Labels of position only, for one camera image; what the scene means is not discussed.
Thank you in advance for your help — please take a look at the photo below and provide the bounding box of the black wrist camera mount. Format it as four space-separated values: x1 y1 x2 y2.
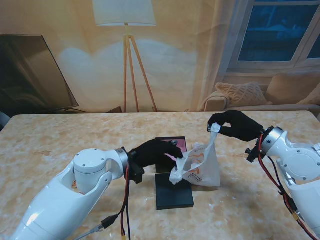
245 146 261 164
129 161 146 185

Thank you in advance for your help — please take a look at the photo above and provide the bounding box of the tripod floor lamp white shade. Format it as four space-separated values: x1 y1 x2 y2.
92 0 159 113

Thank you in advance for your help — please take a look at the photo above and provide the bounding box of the dark flat television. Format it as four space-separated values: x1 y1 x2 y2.
0 34 80 113

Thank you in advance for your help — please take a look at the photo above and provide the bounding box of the black gift box pink inside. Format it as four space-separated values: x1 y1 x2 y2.
154 136 187 174

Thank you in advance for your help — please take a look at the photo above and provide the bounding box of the sheer cream curtain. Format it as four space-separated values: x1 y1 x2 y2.
192 0 253 112

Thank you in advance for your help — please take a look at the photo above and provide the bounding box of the black gift box lid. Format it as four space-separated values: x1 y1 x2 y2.
154 172 195 211

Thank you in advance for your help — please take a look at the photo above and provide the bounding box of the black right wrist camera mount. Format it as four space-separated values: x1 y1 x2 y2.
245 146 261 164

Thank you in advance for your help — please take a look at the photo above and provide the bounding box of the red black right arm cable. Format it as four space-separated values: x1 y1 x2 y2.
256 134 316 240

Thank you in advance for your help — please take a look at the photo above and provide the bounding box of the beige sofa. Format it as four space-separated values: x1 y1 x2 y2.
199 83 320 112

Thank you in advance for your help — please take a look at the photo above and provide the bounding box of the plain beige pillow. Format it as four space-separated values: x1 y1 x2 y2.
265 72 320 105

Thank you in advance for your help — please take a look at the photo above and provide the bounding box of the grey cable with black plug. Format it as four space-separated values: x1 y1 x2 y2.
72 214 119 240

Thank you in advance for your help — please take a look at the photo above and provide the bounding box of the white plastic bag orange logo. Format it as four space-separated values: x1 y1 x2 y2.
169 123 221 188

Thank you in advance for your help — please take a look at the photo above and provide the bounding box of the dark grey chair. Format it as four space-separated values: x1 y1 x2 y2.
0 110 11 132

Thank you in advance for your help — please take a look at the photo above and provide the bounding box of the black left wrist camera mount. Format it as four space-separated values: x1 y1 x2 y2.
129 161 146 185

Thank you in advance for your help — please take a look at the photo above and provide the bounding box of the red black arm cable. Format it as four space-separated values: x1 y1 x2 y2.
256 134 316 240
119 163 133 240

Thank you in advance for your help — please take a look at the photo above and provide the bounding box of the white framed window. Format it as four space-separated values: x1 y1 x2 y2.
226 0 320 76

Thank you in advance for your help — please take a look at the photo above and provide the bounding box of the cream knitted pillow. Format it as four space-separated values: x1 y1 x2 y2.
296 83 320 106
215 81 268 107

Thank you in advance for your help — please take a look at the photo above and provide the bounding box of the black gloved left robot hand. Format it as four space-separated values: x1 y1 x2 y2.
129 139 185 169

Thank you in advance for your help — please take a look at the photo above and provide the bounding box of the red black left arm cable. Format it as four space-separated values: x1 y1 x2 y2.
119 163 133 240

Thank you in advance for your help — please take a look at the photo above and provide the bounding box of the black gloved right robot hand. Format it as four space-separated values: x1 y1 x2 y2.
207 110 265 143

